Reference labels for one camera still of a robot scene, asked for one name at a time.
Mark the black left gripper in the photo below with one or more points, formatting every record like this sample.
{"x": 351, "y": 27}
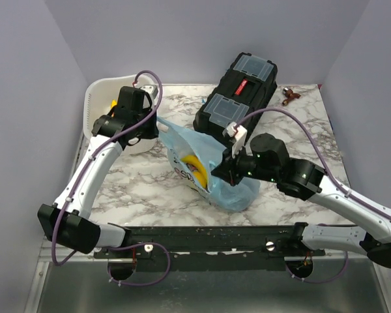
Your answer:
{"x": 153, "y": 131}

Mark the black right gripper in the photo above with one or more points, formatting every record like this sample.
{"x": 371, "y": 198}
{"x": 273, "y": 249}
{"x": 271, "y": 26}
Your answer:
{"x": 226, "y": 169}

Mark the light blue plastic bag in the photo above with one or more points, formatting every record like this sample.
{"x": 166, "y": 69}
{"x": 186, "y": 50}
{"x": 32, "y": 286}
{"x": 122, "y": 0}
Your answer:
{"x": 180, "y": 142}

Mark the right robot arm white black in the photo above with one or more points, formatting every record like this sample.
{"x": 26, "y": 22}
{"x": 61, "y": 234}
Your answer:
{"x": 370, "y": 234}

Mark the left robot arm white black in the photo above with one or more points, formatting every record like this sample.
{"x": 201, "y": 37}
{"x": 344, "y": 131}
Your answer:
{"x": 67, "y": 221}

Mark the yellow fake banana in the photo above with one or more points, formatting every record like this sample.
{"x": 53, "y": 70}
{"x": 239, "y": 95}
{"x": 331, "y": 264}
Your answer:
{"x": 197, "y": 169}

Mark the white plastic basket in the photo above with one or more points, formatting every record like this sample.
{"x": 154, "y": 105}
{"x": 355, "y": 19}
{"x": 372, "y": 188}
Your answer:
{"x": 98, "y": 98}

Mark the black plastic toolbox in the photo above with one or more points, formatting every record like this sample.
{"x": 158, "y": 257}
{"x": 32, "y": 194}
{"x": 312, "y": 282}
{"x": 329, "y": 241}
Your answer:
{"x": 247, "y": 86}

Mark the small brown metal object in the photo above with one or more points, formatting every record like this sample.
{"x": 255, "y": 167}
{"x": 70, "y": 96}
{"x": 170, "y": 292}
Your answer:
{"x": 289, "y": 95}

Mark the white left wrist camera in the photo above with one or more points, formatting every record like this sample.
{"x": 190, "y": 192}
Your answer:
{"x": 150, "y": 96}

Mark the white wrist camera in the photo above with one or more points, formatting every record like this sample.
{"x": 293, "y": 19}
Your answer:
{"x": 150, "y": 96}
{"x": 237, "y": 135}

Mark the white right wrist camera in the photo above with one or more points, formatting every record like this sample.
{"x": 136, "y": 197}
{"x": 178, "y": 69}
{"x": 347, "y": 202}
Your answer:
{"x": 237, "y": 135}

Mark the black metal base rail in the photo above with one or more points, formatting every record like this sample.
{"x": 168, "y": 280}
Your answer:
{"x": 213, "y": 248}

